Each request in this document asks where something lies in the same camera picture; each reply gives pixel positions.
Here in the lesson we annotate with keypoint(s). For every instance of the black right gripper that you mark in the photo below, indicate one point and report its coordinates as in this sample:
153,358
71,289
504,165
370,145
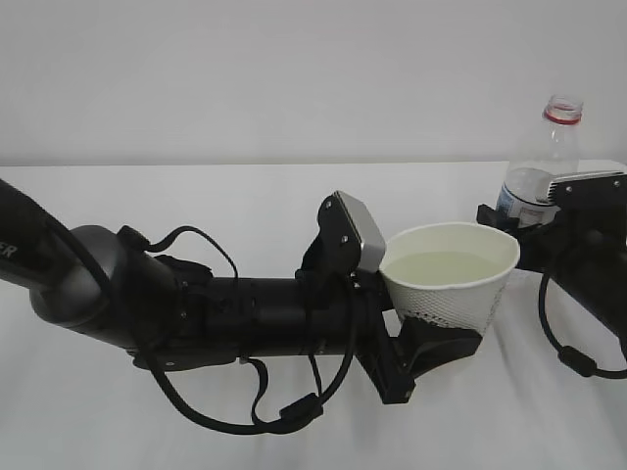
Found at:
584,253

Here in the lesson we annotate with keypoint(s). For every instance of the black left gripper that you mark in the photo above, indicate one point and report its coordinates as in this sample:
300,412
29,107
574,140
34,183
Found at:
392,363

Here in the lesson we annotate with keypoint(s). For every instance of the white paper cup green logo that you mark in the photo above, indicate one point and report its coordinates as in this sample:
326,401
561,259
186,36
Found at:
451,275

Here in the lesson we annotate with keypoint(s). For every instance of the clear plastic water bottle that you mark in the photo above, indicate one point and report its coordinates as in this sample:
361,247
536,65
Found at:
548,148

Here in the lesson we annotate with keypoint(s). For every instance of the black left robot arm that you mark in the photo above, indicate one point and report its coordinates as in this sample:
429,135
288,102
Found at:
189,318

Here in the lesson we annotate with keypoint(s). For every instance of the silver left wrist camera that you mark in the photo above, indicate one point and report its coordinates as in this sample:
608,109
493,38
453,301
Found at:
371,242

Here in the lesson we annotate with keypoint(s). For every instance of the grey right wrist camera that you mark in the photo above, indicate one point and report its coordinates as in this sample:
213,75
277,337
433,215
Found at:
586,190

